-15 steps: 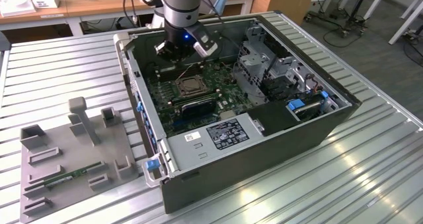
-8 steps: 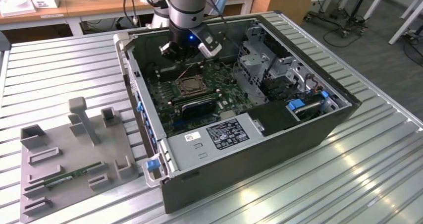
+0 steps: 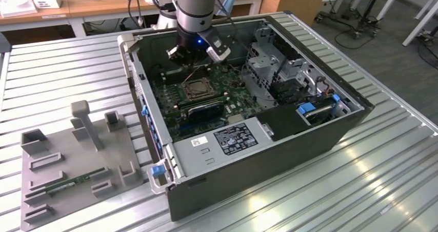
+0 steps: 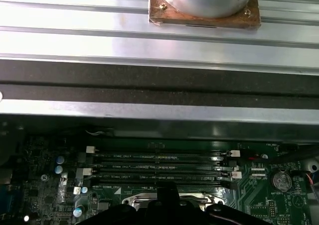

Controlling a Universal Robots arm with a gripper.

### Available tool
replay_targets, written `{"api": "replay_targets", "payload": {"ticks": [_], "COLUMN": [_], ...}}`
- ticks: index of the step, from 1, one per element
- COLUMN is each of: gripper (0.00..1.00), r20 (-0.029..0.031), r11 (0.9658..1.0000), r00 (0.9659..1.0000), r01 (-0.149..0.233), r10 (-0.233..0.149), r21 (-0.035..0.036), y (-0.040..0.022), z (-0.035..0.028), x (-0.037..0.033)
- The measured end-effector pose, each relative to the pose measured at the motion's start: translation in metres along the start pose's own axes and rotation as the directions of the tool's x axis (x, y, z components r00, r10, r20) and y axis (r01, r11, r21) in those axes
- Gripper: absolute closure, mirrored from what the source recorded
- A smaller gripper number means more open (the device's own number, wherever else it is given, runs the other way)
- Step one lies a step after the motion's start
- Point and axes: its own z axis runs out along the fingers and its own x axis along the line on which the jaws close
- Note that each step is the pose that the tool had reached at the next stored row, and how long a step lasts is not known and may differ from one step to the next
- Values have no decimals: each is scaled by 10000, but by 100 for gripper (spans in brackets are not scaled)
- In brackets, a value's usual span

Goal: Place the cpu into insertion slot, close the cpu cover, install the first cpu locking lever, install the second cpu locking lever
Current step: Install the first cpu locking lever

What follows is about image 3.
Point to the thin metal locking lever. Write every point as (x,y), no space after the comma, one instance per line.
(191,75)

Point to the silver CPU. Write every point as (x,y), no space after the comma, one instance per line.
(199,87)

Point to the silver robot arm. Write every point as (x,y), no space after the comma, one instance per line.
(193,8)

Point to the CPU socket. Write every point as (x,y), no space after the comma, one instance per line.
(191,96)

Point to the metal drive cage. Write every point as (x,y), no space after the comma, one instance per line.
(259,65)

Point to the green motherboard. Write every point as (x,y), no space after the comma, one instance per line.
(239,98)

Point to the black graphics card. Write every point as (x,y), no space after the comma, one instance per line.
(205,112)

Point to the wooden cabinet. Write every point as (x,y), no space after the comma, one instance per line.
(298,1)

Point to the blue disk carrier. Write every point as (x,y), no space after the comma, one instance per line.
(305,108)

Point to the grey power supply unit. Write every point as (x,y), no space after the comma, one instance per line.
(198,157)

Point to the small blue clip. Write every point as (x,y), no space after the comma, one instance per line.
(335,97)

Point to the blue case latch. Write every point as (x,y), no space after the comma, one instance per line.
(155,171)

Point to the black wheeled stand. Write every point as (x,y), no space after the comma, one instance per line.
(362,26)

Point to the flat white box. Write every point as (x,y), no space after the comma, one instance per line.
(20,10)

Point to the grey parts rack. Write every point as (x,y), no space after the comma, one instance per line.
(79,160)

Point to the black open PC case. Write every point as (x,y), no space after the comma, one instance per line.
(257,180)

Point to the green RAM stick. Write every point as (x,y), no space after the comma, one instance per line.
(74,180)

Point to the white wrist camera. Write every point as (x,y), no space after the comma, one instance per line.
(219,48)

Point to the wooden desk white frame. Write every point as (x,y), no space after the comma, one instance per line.
(103,6)

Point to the white table frame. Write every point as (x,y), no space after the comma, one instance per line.
(420,24)
(389,1)

